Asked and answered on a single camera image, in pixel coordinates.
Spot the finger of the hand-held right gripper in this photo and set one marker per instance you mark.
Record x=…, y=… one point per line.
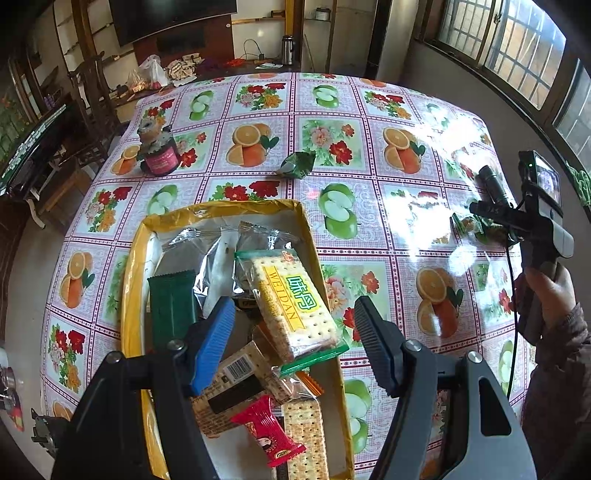
x=491, y=210
x=510, y=233

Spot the yellow wooden post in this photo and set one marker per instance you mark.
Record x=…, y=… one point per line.
x=294, y=23

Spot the red jar with dark lid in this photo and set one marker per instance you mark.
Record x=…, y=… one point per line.
x=159, y=157

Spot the metal kettle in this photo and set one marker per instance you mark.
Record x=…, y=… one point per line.
x=287, y=48

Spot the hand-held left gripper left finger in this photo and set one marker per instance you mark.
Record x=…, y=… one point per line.
x=214, y=341

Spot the dark wooden chair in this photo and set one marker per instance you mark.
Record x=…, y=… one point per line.
x=92, y=101

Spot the dark green bar packet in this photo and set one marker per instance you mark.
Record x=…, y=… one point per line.
x=173, y=304

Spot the barred window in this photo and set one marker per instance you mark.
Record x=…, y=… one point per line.
x=521, y=50

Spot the black flat television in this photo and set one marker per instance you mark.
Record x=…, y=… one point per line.
x=171, y=18

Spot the dark mahjong table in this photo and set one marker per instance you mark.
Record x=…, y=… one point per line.
x=27, y=157

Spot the green patterned cloth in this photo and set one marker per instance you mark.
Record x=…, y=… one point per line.
x=579, y=182

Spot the stack of patterned boxes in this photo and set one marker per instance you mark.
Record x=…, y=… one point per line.
x=182, y=69

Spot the fruit print tablecloth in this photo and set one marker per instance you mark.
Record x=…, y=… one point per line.
x=383, y=277

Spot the green foil snack packet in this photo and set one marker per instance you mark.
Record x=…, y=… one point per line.
x=295, y=164
x=478, y=226

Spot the black flashlight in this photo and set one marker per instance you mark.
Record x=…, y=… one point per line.
x=496, y=184

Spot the white snack packet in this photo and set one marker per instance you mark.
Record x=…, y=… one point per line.
x=219, y=267

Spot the dark metal device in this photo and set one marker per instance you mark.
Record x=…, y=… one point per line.
x=44, y=429

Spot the yellow rimmed cardboard tray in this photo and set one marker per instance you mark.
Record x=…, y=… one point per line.
x=130, y=295

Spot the person's right hand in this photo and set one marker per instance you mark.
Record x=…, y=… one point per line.
x=554, y=295

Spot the white plastic bag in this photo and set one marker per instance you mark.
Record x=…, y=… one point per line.
x=150, y=71

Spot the red snack packet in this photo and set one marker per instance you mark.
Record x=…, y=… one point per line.
x=268, y=431

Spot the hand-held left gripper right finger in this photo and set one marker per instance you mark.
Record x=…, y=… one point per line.
x=378, y=341

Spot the yellow green cracker packet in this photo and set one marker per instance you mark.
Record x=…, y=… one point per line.
x=291, y=304

